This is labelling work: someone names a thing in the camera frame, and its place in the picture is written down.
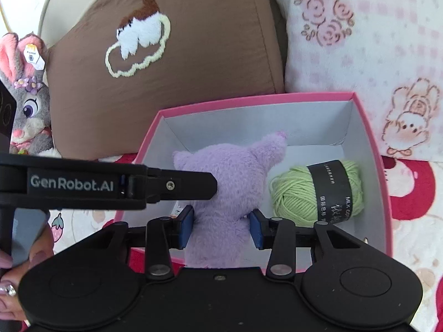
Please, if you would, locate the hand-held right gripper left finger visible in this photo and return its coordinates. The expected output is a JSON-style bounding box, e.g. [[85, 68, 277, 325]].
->
[[100, 205, 195, 282]]

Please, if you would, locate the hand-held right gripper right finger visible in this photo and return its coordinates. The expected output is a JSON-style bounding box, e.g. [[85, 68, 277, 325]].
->
[[249, 208, 357, 279]]

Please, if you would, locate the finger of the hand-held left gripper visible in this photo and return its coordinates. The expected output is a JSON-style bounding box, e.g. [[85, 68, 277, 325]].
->
[[147, 168, 218, 204]]

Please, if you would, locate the purple plush toy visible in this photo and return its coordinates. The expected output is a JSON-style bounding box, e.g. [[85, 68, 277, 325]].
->
[[172, 131, 289, 269]]

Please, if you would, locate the green yarn ball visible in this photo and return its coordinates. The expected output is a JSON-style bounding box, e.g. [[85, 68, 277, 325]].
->
[[269, 159, 365, 227]]

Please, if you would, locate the pink cardboard box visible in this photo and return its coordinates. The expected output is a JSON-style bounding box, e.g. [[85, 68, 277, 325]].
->
[[114, 92, 393, 270]]

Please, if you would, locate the person's left hand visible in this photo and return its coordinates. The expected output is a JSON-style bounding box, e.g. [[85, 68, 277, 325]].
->
[[0, 219, 56, 323]]

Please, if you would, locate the grey rabbit plush toy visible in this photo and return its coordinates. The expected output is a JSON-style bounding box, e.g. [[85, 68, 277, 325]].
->
[[0, 32, 61, 158]]

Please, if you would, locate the brown embroidered cushion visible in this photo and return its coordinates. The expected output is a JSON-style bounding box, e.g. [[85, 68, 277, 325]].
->
[[38, 0, 288, 160]]

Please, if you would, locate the red bear print blanket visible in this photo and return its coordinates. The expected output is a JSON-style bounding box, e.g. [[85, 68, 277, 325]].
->
[[0, 152, 443, 332]]

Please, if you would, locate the white pink floral pillow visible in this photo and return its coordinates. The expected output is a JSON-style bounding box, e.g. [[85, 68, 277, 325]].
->
[[266, 0, 443, 163]]

